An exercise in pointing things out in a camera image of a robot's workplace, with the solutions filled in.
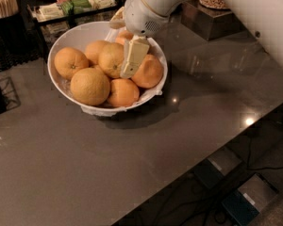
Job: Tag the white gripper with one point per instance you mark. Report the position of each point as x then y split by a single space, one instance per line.
141 14

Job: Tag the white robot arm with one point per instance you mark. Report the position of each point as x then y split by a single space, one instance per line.
262 18

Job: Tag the white bowl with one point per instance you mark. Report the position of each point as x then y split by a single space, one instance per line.
81 35

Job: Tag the front left large orange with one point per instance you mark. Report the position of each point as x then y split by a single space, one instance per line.
90 86

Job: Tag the black tray of sachets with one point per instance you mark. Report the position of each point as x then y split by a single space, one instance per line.
52 18

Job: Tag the dark metal box stand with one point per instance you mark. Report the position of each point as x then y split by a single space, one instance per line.
208 23

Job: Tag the black stir stick holder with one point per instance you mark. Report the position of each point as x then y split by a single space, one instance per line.
13 33

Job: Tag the upper blue grey box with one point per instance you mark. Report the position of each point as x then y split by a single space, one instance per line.
212 170

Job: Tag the blue grey box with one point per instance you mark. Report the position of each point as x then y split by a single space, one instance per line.
212 170
249 199

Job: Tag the lower blue grey box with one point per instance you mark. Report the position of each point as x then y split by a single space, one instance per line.
249 199

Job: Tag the black wire rack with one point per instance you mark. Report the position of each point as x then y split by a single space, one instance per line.
9 98

